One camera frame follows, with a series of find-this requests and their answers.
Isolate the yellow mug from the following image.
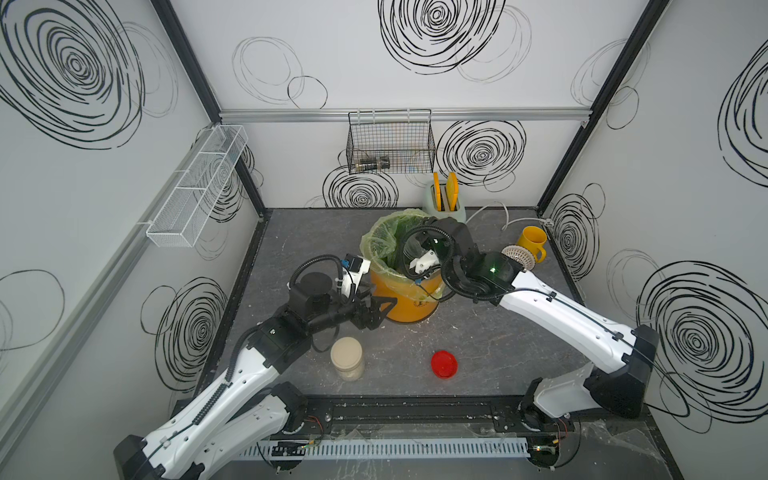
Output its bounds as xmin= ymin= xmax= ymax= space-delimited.
xmin=517 ymin=226 xmax=548 ymax=264

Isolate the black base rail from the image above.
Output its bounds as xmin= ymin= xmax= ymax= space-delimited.
xmin=170 ymin=394 xmax=652 ymax=434

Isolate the red jar lid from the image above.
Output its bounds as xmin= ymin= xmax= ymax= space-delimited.
xmin=430 ymin=350 xmax=458 ymax=379

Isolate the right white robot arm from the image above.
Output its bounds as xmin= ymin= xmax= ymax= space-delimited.
xmin=395 ymin=217 xmax=662 ymax=431

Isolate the black wire wall basket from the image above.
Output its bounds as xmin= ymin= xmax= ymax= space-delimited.
xmin=345 ymin=109 xmax=437 ymax=175

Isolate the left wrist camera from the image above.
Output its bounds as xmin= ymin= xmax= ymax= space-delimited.
xmin=340 ymin=254 xmax=371 ymax=300

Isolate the yellow toast slice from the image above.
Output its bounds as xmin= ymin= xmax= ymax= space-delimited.
xmin=432 ymin=172 xmax=443 ymax=212
xmin=445 ymin=172 xmax=459 ymax=211

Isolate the left yellow toast slice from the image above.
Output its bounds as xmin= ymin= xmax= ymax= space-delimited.
xmin=432 ymin=172 xmax=443 ymax=212

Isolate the cream lid oatmeal jar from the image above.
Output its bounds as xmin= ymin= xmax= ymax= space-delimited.
xmin=330 ymin=337 xmax=365 ymax=381

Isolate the dark item in basket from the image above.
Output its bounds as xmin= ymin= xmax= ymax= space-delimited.
xmin=356 ymin=155 xmax=391 ymax=172

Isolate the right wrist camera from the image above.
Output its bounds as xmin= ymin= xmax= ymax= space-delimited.
xmin=407 ymin=250 xmax=440 ymax=277

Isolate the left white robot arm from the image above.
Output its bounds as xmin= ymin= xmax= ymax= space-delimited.
xmin=113 ymin=254 xmax=397 ymax=479

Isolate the white wire wall shelf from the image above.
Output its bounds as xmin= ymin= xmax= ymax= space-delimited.
xmin=146 ymin=124 xmax=247 ymax=248

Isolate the green plastic bin liner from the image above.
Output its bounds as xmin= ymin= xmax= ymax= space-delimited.
xmin=360 ymin=209 xmax=448 ymax=303

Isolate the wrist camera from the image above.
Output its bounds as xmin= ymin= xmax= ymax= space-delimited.
xmin=340 ymin=254 xmax=371 ymax=300
xmin=407 ymin=250 xmax=440 ymax=277

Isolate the mint green toaster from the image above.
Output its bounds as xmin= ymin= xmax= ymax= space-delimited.
xmin=421 ymin=184 xmax=467 ymax=223

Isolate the yellow trash bin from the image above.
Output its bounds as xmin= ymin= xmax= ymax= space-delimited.
xmin=370 ymin=272 xmax=446 ymax=323

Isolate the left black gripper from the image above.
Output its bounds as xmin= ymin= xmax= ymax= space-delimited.
xmin=306 ymin=281 xmax=396 ymax=338

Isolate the white round sink strainer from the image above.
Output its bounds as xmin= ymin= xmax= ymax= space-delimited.
xmin=502 ymin=245 xmax=536 ymax=271

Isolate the white slotted cable duct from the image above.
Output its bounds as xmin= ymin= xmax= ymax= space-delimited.
xmin=235 ymin=438 xmax=530 ymax=462

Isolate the white toaster power cord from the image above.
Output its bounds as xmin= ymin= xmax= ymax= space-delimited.
xmin=464 ymin=201 xmax=553 ymax=232

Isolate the right yellow toast slice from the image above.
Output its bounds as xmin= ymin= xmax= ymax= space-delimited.
xmin=445 ymin=172 xmax=459 ymax=211

